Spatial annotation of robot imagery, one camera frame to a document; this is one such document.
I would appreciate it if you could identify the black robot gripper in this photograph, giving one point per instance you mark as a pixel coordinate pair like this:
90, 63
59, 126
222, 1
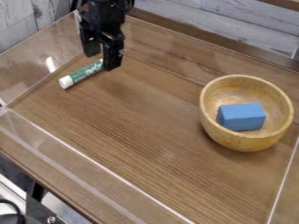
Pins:
102, 20

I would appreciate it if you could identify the green Expo marker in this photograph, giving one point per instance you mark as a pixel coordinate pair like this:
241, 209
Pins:
82, 74

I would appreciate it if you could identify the brown wooden bowl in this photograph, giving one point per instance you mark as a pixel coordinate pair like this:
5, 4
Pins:
240, 88

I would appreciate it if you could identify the blue rectangular block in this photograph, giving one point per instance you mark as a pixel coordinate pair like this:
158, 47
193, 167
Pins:
242, 116

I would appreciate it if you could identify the black metal table frame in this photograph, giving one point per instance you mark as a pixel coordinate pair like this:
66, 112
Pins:
22, 198

